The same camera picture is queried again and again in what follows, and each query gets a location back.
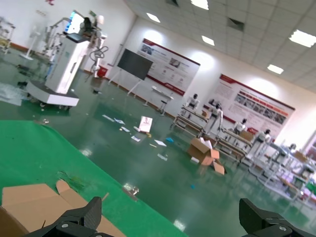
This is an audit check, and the silver binder clip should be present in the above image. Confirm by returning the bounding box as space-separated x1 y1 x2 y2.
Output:
122 184 140 202

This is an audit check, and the white red paper bag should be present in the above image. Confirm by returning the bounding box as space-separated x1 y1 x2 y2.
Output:
138 116 154 133

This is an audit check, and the flat cardboard piece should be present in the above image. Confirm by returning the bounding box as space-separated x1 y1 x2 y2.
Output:
212 159 228 176

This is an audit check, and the red white wall poster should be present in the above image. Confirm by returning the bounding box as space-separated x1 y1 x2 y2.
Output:
214 73 296 135
137 38 201 97

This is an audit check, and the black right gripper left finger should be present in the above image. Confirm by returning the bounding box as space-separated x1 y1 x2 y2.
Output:
24 196 103 237

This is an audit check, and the large white mobile robot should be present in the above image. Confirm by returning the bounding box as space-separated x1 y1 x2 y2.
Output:
26 9 109 111

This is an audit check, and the white tube frame workbench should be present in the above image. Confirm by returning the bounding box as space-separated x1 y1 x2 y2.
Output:
214 128 255 163
171 105 213 135

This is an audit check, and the empty open cardboard box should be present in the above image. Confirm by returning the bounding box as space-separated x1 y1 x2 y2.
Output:
0 179 126 237

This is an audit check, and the crumpled clear plastic scrap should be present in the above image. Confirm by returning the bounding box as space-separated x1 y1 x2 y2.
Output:
55 170 86 192

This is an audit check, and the clear plastic floor sheet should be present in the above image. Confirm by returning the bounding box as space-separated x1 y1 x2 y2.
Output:
0 82 28 106

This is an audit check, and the ceiling light panel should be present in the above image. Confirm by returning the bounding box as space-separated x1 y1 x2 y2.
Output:
288 29 316 48
201 35 215 46
267 64 284 75
146 12 161 23
191 0 209 10

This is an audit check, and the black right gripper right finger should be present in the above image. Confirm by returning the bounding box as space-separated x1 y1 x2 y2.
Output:
239 198 316 237

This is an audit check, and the dark screen on stand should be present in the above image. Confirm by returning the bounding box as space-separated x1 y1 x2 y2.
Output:
108 48 154 97

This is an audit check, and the black stool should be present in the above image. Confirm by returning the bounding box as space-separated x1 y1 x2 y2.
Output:
159 99 168 116

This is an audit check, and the ceiling air vent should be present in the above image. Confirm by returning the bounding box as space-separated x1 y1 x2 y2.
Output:
227 17 245 32

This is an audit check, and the white standing fan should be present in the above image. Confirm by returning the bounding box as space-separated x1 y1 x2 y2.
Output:
19 26 41 60

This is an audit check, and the white black humanoid robot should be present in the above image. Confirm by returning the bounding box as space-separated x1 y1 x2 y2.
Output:
204 103 224 135
233 118 247 134
186 93 201 117
246 129 272 161

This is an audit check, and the large open floor carton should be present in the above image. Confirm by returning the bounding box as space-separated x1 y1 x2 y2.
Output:
187 137 220 166

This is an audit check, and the red floor cabinet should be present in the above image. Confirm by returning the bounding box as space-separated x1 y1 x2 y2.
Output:
96 67 109 79

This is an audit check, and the grey metal shelving rack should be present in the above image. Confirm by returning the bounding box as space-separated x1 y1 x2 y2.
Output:
249 142 316 205

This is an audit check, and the white desk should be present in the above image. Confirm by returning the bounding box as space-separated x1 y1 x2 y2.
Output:
151 85 175 107

